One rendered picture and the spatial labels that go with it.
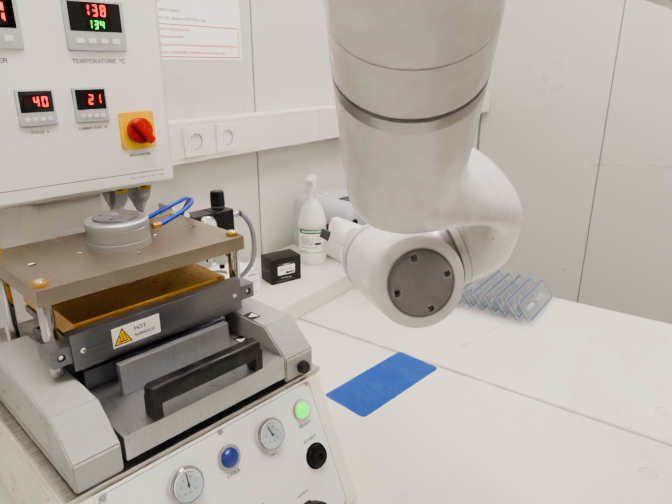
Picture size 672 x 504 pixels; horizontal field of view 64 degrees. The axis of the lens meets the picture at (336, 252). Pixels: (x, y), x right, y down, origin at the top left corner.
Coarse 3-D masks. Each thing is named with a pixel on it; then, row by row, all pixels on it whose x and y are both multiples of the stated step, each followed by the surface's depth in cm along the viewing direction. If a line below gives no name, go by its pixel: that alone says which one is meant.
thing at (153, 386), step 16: (224, 352) 64; (240, 352) 65; (256, 352) 67; (192, 368) 61; (208, 368) 62; (224, 368) 63; (256, 368) 67; (160, 384) 58; (176, 384) 59; (192, 384) 61; (144, 400) 58; (160, 400) 58; (160, 416) 58
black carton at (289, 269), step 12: (276, 252) 143; (288, 252) 143; (264, 264) 141; (276, 264) 138; (288, 264) 140; (300, 264) 143; (264, 276) 142; (276, 276) 139; (288, 276) 142; (300, 276) 144
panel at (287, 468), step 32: (256, 416) 68; (288, 416) 71; (320, 416) 75; (192, 448) 62; (224, 448) 64; (256, 448) 67; (288, 448) 70; (128, 480) 57; (160, 480) 59; (224, 480) 64; (256, 480) 66; (288, 480) 69; (320, 480) 72
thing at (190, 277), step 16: (176, 272) 75; (192, 272) 75; (208, 272) 75; (112, 288) 70; (128, 288) 70; (144, 288) 70; (160, 288) 70; (176, 288) 70; (192, 288) 71; (32, 304) 70; (64, 304) 65; (80, 304) 65; (96, 304) 65; (112, 304) 65; (128, 304) 65; (144, 304) 66; (64, 320) 62; (80, 320) 61; (96, 320) 62
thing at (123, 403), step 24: (192, 336) 68; (216, 336) 71; (144, 360) 63; (168, 360) 66; (192, 360) 69; (264, 360) 70; (120, 384) 62; (144, 384) 64; (216, 384) 65; (240, 384) 66; (264, 384) 69; (120, 408) 60; (144, 408) 60; (168, 408) 60; (192, 408) 61; (216, 408) 64; (120, 432) 56; (144, 432) 57; (168, 432) 60
